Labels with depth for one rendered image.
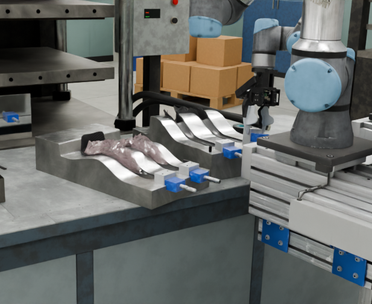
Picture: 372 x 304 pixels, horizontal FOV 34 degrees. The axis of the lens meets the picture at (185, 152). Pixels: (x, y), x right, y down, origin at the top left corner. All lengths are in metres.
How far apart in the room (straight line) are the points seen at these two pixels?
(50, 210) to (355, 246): 0.80
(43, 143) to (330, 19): 1.02
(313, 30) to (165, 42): 1.50
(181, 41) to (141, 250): 1.24
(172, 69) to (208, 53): 0.44
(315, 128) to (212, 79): 5.26
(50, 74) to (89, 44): 7.53
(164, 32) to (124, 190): 1.16
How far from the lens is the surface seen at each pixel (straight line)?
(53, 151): 1.93
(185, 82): 6.90
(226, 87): 6.79
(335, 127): 1.46
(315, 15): 1.31
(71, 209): 1.68
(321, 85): 1.30
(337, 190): 1.43
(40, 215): 1.65
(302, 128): 1.47
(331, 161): 1.39
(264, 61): 1.94
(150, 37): 2.70
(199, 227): 1.91
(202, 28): 1.39
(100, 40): 10.09
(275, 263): 2.19
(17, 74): 2.41
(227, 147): 1.91
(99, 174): 1.79
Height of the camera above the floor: 1.42
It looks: 16 degrees down
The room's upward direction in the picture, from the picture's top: 2 degrees clockwise
